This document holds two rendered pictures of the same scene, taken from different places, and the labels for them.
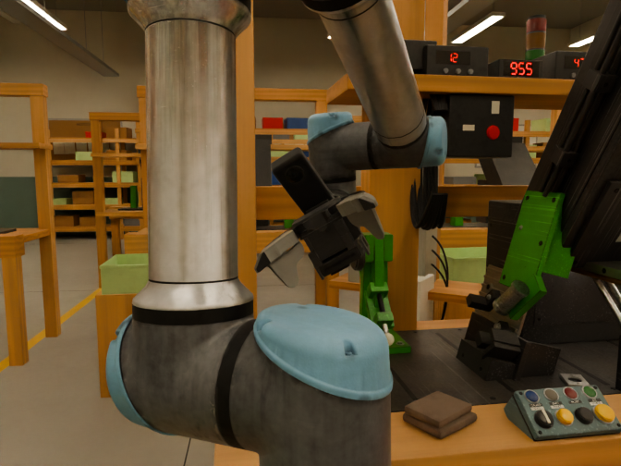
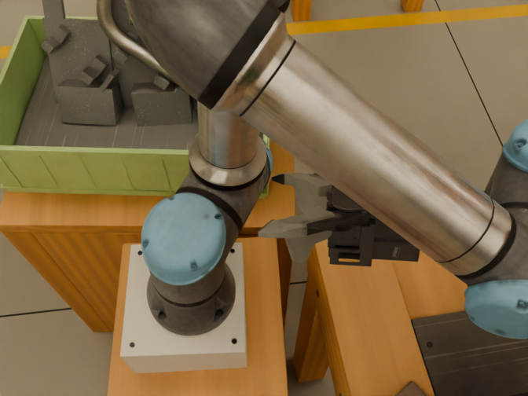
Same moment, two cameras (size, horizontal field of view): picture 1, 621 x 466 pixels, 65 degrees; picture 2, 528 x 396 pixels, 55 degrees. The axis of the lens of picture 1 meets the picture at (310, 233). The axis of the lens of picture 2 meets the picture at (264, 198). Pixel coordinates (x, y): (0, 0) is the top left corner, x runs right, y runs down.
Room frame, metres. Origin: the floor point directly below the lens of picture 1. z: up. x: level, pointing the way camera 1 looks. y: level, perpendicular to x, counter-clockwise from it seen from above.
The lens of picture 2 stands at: (0.53, -0.34, 1.80)
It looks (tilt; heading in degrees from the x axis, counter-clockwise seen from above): 58 degrees down; 90
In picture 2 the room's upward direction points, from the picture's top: straight up
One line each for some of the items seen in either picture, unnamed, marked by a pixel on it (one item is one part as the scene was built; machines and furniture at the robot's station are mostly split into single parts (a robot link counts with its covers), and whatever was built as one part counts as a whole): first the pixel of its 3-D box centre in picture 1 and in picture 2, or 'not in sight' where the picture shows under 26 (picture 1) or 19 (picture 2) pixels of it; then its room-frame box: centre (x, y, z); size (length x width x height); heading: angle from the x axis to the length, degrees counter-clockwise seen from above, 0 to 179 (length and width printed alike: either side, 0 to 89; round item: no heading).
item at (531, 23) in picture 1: (536, 25); not in sight; (1.40, -0.62, 1.71); 0.05 x 0.05 x 0.04
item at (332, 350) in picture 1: (316, 386); (187, 245); (0.41, -0.01, 1.12); 0.13 x 0.12 x 0.14; 66
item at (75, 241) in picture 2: not in sight; (180, 214); (0.26, 0.47, 0.39); 0.68 x 0.52 x 0.79; 179
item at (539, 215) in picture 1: (543, 240); not in sight; (1.01, -0.49, 1.17); 0.13 x 0.12 x 0.20; 99
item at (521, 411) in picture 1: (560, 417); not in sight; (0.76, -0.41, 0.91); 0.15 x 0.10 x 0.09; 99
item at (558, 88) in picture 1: (500, 94); not in sight; (1.34, -0.51, 1.52); 0.90 x 0.25 x 0.04; 99
